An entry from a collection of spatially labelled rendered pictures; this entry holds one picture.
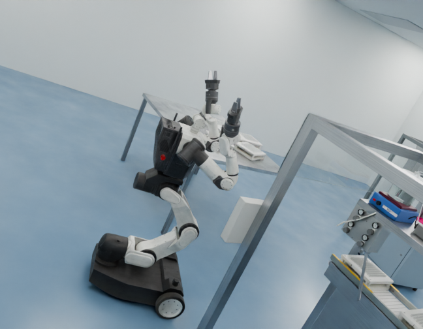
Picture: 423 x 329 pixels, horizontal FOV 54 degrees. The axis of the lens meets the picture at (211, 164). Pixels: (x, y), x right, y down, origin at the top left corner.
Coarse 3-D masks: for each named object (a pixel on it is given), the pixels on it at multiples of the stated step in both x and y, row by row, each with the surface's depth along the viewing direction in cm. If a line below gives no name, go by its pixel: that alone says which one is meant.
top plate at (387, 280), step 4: (344, 256) 258; (348, 256) 260; (352, 256) 263; (356, 256) 266; (360, 256) 269; (348, 260) 255; (352, 264) 252; (356, 268) 249; (360, 268) 251; (360, 272) 247; (364, 276) 244; (368, 276) 246; (368, 280) 242; (372, 280) 243; (376, 280) 246; (380, 280) 248; (384, 280) 251; (388, 280) 253; (392, 280) 255
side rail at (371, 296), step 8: (336, 264) 258; (344, 272) 253; (352, 280) 248; (368, 296) 238; (376, 296) 235; (376, 304) 233; (384, 304) 231; (384, 312) 229; (392, 312) 226; (392, 320) 224; (400, 320) 222; (400, 328) 220; (408, 328) 217
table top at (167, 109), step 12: (144, 96) 461; (156, 108) 431; (168, 108) 450; (180, 108) 471; (192, 108) 495; (204, 132) 425; (240, 132) 490; (216, 156) 370; (240, 156) 401; (264, 156) 438; (252, 168) 386; (264, 168) 397; (276, 168) 414
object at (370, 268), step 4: (356, 260) 257; (360, 260) 260; (360, 264) 254; (368, 264) 260; (352, 268) 258; (368, 268) 254; (372, 268) 257; (356, 272) 255; (368, 272) 251; (372, 272) 253; (376, 272) 254; (380, 272) 257
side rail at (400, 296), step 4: (392, 288) 256; (392, 292) 255; (396, 292) 253; (396, 296) 253; (400, 296) 251; (404, 296) 250; (400, 300) 251; (404, 300) 249; (408, 300) 248; (408, 304) 246; (412, 304) 245; (412, 308) 244; (416, 308) 243
